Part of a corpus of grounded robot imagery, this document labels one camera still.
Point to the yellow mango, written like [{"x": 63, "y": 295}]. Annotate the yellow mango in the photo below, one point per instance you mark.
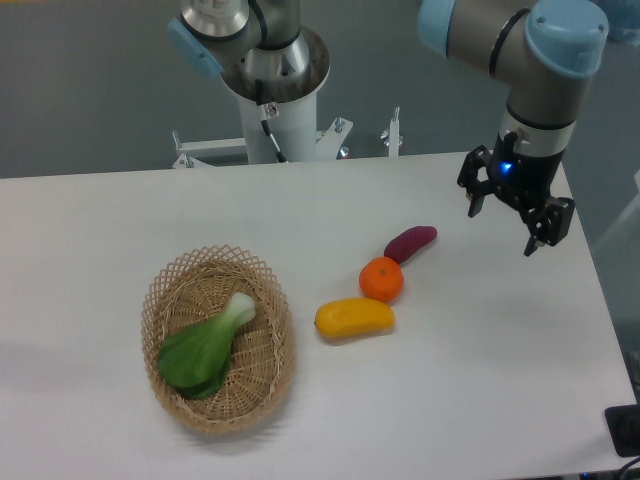
[{"x": 353, "y": 317}]

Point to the woven wicker basket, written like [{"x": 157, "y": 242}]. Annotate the woven wicker basket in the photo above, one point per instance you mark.
[{"x": 195, "y": 287}]

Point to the green bok choy vegetable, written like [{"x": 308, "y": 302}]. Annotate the green bok choy vegetable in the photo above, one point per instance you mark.
[{"x": 196, "y": 360}]

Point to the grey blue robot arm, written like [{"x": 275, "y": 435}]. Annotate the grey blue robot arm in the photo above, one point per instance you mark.
[{"x": 546, "y": 52}]

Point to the blue plastic bag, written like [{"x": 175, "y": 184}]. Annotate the blue plastic bag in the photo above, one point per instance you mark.
[{"x": 623, "y": 16}]

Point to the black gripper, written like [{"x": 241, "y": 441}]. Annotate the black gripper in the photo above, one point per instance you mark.
[{"x": 522, "y": 182}]

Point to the orange tangerine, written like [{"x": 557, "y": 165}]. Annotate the orange tangerine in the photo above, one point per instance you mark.
[{"x": 381, "y": 279}]

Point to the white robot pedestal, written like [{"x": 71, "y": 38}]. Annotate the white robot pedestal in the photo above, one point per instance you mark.
[{"x": 276, "y": 90}]

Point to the black device at table edge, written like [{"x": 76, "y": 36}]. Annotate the black device at table edge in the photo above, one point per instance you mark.
[{"x": 623, "y": 425}]

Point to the white metal base frame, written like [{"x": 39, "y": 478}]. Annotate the white metal base frame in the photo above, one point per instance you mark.
[{"x": 330, "y": 142}]

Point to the purple sweet potato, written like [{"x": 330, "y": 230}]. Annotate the purple sweet potato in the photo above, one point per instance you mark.
[{"x": 404, "y": 246}]

